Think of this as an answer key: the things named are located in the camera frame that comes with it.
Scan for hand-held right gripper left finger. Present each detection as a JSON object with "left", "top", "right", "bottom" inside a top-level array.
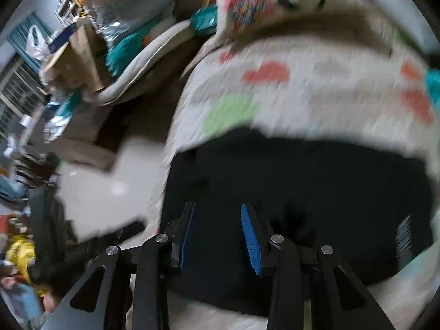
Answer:
[{"left": 40, "top": 201, "right": 196, "bottom": 330}]

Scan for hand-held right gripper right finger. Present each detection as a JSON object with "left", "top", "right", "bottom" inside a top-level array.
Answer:
[{"left": 241, "top": 203, "right": 396, "bottom": 330}]

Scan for black pants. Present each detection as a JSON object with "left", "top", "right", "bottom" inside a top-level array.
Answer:
[{"left": 159, "top": 128, "right": 434, "bottom": 317}]

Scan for black chair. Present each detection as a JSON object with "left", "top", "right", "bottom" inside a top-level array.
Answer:
[{"left": 29, "top": 188, "right": 74, "bottom": 248}]

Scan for white patterned bed blanket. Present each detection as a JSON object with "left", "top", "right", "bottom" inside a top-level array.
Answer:
[{"left": 127, "top": 0, "right": 440, "bottom": 330}]

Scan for yellow cloth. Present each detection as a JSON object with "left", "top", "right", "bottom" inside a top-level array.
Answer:
[{"left": 7, "top": 239, "right": 47, "bottom": 296}]

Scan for cream cushion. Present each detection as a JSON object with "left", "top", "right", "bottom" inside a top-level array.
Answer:
[{"left": 86, "top": 20, "right": 193, "bottom": 105}]

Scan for brown cardboard box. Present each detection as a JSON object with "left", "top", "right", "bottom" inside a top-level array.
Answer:
[{"left": 40, "top": 16, "right": 107, "bottom": 97}]

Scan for teal packet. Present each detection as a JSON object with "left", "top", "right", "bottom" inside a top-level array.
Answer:
[{"left": 190, "top": 6, "right": 221, "bottom": 37}]

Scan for silver foil bag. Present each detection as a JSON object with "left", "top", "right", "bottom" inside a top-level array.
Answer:
[{"left": 82, "top": 0, "right": 177, "bottom": 47}]

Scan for white plastic bag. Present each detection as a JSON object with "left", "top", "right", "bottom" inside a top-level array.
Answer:
[{"left": 26, "top": 25, "right": 52, "bottom": 61}]

